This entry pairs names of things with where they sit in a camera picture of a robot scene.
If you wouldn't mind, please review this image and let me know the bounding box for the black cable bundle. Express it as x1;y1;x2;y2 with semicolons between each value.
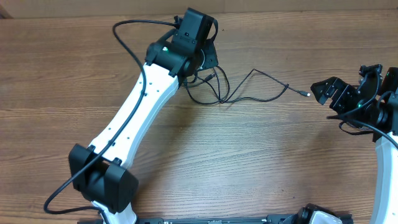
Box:
183;64;312;106

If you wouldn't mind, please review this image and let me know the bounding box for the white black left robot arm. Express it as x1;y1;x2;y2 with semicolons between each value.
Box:
68;8;218;223

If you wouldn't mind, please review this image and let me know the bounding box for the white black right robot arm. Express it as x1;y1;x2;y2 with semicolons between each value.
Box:
310;64;397;223

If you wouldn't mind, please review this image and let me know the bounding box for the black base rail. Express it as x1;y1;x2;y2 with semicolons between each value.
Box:
77;203;354;224

